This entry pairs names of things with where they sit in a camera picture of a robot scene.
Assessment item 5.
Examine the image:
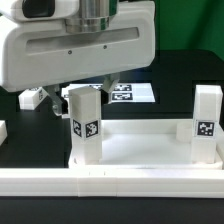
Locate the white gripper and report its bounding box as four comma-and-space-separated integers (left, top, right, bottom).
0, 0, 155, 116

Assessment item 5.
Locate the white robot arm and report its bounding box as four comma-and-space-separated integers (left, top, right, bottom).
0, 0, 155, 116

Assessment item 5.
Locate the white marker base plate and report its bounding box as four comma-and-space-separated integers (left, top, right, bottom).
89, 83, 156, 104

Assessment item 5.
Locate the white L-shaped fence wall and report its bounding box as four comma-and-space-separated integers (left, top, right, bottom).
0, 166, 224, 198

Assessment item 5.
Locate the white block at left edge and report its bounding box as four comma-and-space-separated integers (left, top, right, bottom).
0, 120, 7, 146

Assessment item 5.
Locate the white desk tabletop tray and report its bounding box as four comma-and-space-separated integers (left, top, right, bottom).
68, 119, 224, 169

